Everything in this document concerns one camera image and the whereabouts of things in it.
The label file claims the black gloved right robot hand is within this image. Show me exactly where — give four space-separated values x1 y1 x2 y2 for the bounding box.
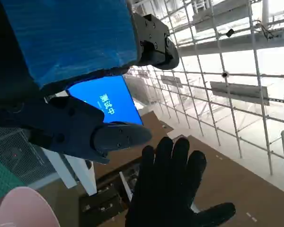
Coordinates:
125 136 236 227

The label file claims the black equipment case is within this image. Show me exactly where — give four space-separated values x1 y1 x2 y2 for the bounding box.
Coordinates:
79 163 142 227

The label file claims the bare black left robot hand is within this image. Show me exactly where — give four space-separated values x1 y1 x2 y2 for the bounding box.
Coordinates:
0 0 180 164

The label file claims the blue display screen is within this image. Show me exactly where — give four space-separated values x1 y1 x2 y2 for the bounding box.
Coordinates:
65 75 144 126

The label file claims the white metal stand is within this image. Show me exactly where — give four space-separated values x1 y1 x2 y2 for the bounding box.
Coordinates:
41 146 98 197

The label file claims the pink bowl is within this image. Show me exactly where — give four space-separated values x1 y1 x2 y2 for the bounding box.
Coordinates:
0 186 61 227

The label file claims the green cutting mat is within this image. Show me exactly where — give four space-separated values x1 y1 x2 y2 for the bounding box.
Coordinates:
0 152 24 206

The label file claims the large white mesh cabinet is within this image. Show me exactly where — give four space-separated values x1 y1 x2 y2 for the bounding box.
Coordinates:
0 122 60 190

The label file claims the white wire grid fence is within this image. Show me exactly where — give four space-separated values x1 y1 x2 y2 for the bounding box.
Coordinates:
130 0 284 178

